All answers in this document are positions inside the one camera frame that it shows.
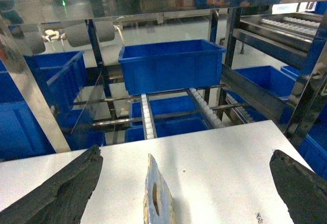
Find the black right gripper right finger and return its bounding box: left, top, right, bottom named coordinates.
left=269, top=150, right=326, bottom=223

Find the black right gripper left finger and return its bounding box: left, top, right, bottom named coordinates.
left=1, top=144, right=103, bottom=223

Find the flower gift bag light blue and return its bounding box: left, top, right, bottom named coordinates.
left=143, top=154, right=176, bottom=223

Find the blue bin middle shelf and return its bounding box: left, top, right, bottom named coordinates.
left=118, top=39, right=226, bottom=95

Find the steel rack upright post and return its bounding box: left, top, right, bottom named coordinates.
left=1, top=17, right=71, bottom=153

